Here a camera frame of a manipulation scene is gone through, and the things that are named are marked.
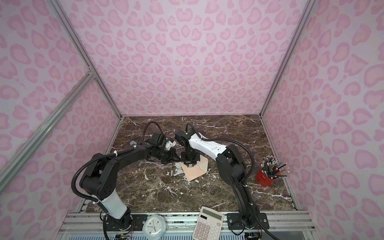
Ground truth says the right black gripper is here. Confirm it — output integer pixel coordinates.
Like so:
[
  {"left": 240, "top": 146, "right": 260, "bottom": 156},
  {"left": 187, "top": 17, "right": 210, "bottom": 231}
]
[{"left": 180, "top": 147, "right": 200, "bottom": 168}]

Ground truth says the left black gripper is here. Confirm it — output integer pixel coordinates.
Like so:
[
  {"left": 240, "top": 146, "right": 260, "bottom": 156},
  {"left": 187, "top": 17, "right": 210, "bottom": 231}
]
[{"left": 156, "top": 147, "right": 181, "bottom": 164}]

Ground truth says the beige envelope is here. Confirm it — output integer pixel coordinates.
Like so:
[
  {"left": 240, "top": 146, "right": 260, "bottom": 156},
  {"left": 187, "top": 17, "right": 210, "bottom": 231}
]
[{"left": 181, "top": 155, "right": 208, "bottom": 182}]

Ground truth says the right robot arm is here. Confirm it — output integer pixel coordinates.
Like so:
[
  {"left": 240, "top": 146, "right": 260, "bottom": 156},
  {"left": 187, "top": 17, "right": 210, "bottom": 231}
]
[{"left": 175, "top": 130, "right": 268, "bottom": 230}]

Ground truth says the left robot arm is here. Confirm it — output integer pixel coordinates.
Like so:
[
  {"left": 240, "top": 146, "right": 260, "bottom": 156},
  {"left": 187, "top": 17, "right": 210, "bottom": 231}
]
[{"left": 80, "top": 132, "right": 180, "bottom": 220}]

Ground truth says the white calculator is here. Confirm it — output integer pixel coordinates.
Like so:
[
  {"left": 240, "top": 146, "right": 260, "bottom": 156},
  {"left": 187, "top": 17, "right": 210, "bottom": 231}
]
[{"left": 193, "top": 207, "right": 224, "bottom": 240}]

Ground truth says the white round clock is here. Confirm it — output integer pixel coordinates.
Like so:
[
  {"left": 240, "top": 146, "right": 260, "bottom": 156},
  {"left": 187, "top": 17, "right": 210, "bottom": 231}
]
[{"left": 142, "top": 215, "right": 167, "bottom": 240}]

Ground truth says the red pen holder cup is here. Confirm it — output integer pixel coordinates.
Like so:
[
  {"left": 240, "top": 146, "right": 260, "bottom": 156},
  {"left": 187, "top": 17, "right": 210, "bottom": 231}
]
[{"left": 256, "top": 155, "right": 290, "bottom": 187}]

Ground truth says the left black corrugated cable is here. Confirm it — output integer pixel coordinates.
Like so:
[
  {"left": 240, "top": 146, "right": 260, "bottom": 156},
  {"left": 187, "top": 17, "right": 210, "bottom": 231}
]
[{"left": 71, "top": 120, "right": 166, "bottom": 205}]

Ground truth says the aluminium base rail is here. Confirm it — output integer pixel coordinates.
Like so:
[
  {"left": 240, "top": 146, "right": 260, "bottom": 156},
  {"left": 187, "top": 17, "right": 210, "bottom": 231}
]
[{"left": 56, "top": 211, "right": 320, "bottom": 240}]

